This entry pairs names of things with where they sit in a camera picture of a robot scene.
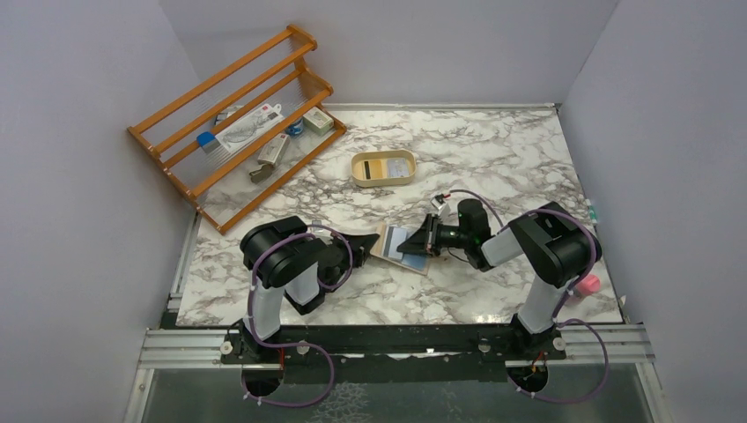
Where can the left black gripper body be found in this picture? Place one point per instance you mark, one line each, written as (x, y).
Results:
(347, 254)

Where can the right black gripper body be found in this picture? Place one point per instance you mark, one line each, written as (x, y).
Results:
(433, 237)

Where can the beige leather card holder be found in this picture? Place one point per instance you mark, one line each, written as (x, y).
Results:
(397, 260)

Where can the grey card with black stripe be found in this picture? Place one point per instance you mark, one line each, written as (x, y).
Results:
(394, 237)

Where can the beige oval tray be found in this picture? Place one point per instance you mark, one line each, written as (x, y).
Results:
(357, 168)

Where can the orange wooden shelf rack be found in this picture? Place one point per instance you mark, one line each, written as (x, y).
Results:
(217, 185)

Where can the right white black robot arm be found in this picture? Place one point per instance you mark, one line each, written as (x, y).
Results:
(560, 250)

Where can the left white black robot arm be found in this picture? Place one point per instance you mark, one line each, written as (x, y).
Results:
(291, 260)

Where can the grey blue credit card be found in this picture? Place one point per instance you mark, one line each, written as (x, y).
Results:
(397, 168)

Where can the grey white stapler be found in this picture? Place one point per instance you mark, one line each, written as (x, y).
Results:
(269, 157)

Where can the pink bottle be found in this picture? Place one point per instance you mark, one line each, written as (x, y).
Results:
(587, 287)

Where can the blue white tape roll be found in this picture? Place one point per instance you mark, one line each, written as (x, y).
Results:
(295, 128)

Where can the white flat package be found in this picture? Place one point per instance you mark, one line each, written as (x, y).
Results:
(250, 126)

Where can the blue capped item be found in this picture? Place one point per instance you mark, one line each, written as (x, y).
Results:
(207, 142)

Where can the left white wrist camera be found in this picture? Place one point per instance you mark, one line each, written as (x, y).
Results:
(321, 233)

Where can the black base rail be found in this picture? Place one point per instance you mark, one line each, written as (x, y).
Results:
(316, 354)

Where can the green white wall item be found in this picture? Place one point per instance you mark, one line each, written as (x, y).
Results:
(592, 213)

